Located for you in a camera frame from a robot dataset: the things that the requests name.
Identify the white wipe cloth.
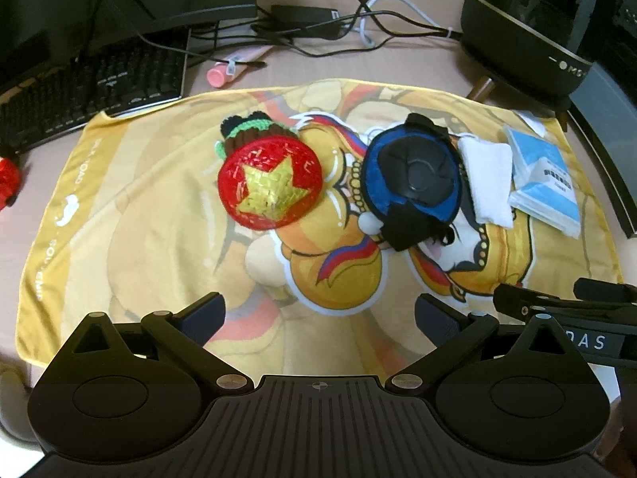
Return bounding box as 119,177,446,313
458,135,514,229

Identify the red star crochet container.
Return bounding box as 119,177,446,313
215,111,323,231

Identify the blue white tissue pack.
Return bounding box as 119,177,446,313
504,126,581,239

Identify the yellow printed cloth mat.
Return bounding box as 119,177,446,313
15,79,622,379

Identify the red toy figure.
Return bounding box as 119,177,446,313
0,157,21,210

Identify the pink tube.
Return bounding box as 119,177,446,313
206,44,272,88

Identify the black keyboard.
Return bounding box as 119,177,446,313
1,27,190,155

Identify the black round humidifier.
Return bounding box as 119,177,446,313
461,0,636,110

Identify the black power adapter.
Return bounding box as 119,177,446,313
270,4,341,40

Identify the black computer monitor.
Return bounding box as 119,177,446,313
1,0,257,91

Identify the black tangled cable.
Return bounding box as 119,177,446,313
134,0,465,71

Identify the white cable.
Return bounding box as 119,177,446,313
360,0,459,47

